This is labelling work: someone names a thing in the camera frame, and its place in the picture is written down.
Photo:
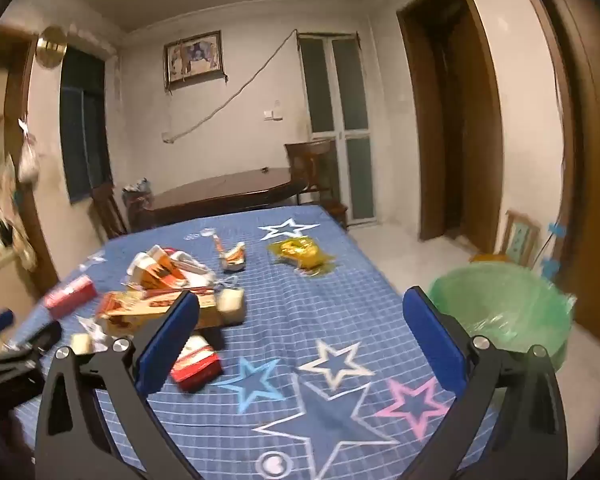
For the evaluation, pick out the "blue star-pattern bed sheet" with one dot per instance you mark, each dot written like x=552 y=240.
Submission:
x=323 y=380

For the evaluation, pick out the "dark wooden round table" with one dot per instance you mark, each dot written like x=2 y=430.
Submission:
x=246 y=190

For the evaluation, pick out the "orange white snack bag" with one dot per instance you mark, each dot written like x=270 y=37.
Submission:
x=167 y=269

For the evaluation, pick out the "dark wooden side chair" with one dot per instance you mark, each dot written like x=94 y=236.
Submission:
x=108 y=211

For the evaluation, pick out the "yellow red medicine box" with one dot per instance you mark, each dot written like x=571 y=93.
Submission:
x=124 y=313

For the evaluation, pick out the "long red box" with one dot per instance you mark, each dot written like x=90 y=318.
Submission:
x=63 y=301

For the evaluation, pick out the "small yellow wooden chair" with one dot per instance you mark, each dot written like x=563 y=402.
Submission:
x=520 y=236

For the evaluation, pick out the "white glass balcony door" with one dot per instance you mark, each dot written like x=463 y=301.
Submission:
x=336 y=100

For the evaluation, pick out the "framed wall picture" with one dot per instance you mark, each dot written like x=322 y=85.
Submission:
x=193 y=59

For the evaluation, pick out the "orange white carton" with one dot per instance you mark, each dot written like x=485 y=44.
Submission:
x=233 y=260

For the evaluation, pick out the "yellow plastic wrapper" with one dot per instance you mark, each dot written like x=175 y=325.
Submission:
x=304 y=255

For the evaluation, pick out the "red white cigarette box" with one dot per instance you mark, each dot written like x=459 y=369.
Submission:
x=196 y=365

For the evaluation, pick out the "brown wooden door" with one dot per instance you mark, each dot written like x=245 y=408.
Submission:
x=577 y=27

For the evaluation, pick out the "dark window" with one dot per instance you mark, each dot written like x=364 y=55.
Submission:
x=83 y=137

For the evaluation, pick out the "brown open doorway frame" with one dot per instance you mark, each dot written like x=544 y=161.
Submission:
x=458 y=119

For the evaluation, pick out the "green-lined trash bin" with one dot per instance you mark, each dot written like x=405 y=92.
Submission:
x=508 y=304

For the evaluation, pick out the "gold round wall clock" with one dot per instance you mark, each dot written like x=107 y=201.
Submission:
x=51 y=47

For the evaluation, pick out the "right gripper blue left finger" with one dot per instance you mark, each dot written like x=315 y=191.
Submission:
x=160 y=341

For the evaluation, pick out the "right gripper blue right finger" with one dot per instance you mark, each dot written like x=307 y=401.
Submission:
x=441 y=339

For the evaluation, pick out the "beige sponge block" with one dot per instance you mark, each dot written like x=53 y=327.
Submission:
x=231 y=306

